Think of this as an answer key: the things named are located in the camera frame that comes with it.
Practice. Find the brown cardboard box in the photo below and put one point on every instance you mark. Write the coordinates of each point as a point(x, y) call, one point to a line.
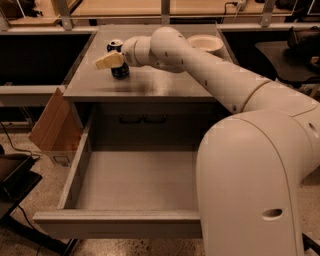
point(56, 133)

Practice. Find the blue pepsi can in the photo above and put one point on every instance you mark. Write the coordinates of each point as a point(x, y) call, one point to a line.
point(118, 72)

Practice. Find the grey metal cabinet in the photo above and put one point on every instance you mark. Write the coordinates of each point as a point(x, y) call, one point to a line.
point(133, 90)

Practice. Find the black office chair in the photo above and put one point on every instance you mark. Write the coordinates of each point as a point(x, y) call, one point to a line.
point(296, 60)

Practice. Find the open grey top drawer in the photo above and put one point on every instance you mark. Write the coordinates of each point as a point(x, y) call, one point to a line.
point(134, 174)

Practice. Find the black floor stand left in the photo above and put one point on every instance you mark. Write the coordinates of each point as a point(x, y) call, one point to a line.
point(17, 180)

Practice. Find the white paper bowl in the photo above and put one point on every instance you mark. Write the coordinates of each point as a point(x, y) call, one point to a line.
point(208, 43)

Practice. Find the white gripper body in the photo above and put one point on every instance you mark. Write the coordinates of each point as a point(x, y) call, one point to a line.
point(128, 51)

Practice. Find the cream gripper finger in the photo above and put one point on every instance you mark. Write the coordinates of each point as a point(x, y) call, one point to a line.
point(112, 59)

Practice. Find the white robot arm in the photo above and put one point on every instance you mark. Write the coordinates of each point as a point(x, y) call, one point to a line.
point(249, 165)

